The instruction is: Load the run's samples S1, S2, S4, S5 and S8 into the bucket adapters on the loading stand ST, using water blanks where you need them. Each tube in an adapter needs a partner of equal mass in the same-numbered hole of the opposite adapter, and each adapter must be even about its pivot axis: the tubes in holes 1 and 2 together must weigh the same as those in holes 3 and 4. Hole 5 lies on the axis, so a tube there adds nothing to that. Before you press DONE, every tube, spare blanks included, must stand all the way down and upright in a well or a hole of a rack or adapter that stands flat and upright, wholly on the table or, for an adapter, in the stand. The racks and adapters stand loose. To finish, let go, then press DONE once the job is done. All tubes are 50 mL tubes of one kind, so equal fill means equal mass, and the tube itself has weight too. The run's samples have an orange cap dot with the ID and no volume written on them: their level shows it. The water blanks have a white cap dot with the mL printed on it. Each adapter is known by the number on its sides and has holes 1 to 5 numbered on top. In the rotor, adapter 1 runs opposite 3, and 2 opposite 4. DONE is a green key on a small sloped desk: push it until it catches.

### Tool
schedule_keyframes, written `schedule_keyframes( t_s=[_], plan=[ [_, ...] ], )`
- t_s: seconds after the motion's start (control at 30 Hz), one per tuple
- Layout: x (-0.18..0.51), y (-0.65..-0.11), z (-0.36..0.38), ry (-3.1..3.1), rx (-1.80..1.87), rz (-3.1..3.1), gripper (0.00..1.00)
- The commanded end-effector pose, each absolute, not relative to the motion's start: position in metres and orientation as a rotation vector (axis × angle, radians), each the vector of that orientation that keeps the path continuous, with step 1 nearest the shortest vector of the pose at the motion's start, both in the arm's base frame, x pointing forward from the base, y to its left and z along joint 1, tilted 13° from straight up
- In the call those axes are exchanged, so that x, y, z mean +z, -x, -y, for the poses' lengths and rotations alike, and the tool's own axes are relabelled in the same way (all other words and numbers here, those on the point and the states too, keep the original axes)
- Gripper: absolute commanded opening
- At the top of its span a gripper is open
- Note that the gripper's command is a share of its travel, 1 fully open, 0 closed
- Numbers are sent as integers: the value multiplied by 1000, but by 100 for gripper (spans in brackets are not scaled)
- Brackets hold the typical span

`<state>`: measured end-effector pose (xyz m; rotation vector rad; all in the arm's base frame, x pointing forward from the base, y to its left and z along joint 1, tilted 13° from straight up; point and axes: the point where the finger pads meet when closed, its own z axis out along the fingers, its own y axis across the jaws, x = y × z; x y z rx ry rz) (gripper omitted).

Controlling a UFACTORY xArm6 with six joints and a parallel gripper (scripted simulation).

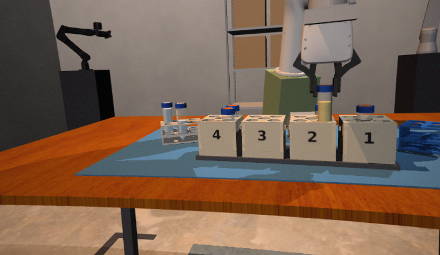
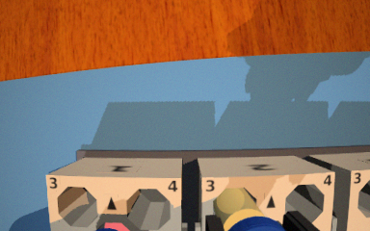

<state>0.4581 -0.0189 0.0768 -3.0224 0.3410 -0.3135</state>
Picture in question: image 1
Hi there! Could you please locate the light blue bench mat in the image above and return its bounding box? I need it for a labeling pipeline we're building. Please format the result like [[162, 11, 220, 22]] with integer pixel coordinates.
[[74, 125, 440, 190]]

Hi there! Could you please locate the blue tube rack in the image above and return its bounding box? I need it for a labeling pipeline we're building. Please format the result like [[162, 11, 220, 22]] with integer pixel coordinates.
[[398, 120, 440, 155]]

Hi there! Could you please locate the conical tube with pink liquid and blue cap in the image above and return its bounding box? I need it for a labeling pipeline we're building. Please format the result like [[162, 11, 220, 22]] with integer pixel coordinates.
[[356, 105, 375, 120]]

